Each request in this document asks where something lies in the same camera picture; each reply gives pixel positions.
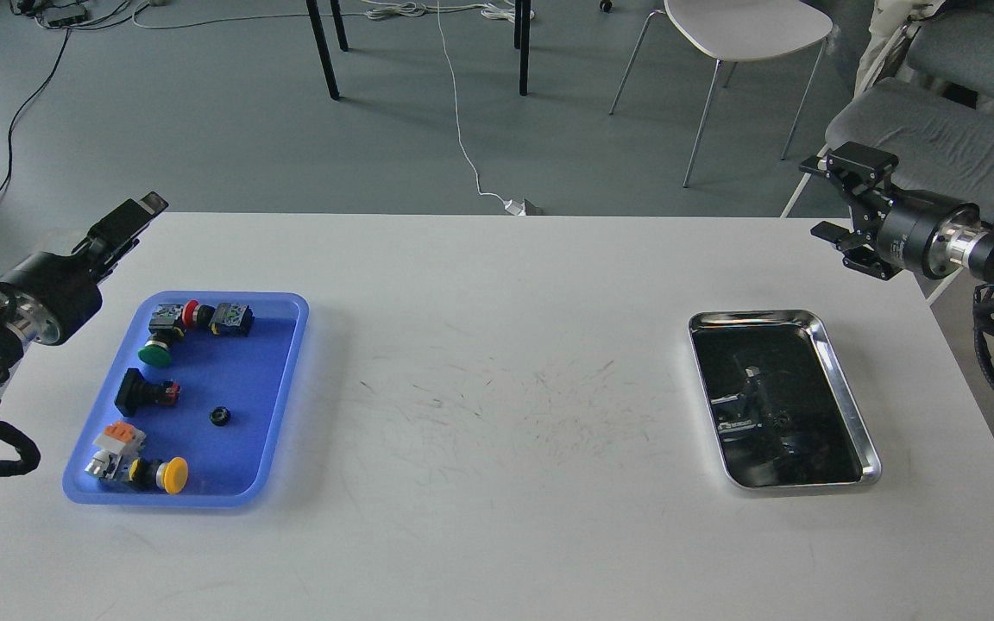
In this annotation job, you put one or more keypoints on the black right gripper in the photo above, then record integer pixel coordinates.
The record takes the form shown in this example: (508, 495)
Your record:
(929, 234)

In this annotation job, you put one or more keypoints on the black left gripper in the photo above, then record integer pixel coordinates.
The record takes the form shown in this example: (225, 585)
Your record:
(66, 286)

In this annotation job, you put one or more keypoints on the small black gear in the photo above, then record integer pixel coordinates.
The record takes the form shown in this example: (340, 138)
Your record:
(219, 416)

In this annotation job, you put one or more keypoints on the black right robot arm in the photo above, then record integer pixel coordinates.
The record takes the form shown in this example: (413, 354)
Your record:
(982, 305)

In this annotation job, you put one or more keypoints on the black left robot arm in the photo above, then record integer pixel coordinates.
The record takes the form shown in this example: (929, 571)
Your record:
(21, 323)

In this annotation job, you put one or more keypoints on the grey cushioned chair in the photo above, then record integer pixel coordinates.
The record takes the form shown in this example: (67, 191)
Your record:
(950, 40)
(942, 146)

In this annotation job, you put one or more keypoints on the grey black contact block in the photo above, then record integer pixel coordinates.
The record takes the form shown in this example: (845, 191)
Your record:
(231, 319)

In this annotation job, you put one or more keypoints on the orange white contact block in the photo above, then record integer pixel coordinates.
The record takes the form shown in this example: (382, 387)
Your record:
(121, 438)

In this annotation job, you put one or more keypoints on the blue plastic tray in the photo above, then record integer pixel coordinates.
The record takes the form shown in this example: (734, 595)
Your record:
(249, 375)

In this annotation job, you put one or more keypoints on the silver metal tray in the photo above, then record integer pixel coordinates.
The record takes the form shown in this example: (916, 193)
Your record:
(782, 412)

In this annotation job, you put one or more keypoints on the white chair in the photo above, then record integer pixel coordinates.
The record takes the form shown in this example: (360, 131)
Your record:
(737, 32)

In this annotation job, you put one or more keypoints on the black power strip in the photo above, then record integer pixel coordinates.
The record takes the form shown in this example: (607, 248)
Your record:
(52, 14)

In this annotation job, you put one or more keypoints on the black table leg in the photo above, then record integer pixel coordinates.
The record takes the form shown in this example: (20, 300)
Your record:
(339, 26)
(522, 18)
(321, 43)

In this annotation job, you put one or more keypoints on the red push button switch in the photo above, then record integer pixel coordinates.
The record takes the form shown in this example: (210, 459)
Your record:
(186, 316)

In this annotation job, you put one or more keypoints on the green push button switch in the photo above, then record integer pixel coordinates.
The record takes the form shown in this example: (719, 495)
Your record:
(156, 351)

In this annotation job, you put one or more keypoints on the black selector switch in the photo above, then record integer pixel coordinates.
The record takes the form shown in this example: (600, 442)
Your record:
(135, 392)

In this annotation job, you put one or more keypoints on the yellow push button switch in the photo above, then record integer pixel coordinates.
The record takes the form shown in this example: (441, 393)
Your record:
(142, 474)

